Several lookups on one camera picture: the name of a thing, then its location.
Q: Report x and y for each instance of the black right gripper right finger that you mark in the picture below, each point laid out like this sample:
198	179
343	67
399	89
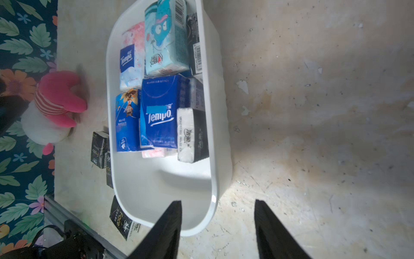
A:
273	240

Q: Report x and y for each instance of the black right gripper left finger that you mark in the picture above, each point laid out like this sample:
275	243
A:
162	241

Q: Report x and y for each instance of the black Face tissue pack bottom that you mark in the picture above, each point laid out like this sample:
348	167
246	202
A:
126	226

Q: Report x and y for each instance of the black face tissue pack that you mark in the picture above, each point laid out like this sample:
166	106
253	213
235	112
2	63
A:
99	149
126	226
192	137
109	181

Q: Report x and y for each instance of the white plastic storage box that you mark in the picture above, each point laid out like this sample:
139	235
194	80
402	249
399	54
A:
145	188

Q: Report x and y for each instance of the pink floral Tempo tissue pack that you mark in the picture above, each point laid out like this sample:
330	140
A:
158	153

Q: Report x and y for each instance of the blue floral tissue pack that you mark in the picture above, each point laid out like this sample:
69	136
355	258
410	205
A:
127	113

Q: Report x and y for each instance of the dark blue Tempo tissue pack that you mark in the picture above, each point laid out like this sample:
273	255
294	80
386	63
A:
160	99

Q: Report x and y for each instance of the white blue Tempo tissue pack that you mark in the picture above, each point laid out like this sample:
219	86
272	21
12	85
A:
196	95

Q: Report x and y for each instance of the teal cartoon tissue pack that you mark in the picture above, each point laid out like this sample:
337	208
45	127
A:
166	38

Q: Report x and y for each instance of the pink white striped plush toy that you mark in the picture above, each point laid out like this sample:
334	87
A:
48	118

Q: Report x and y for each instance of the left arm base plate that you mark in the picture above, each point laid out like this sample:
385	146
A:
76	244

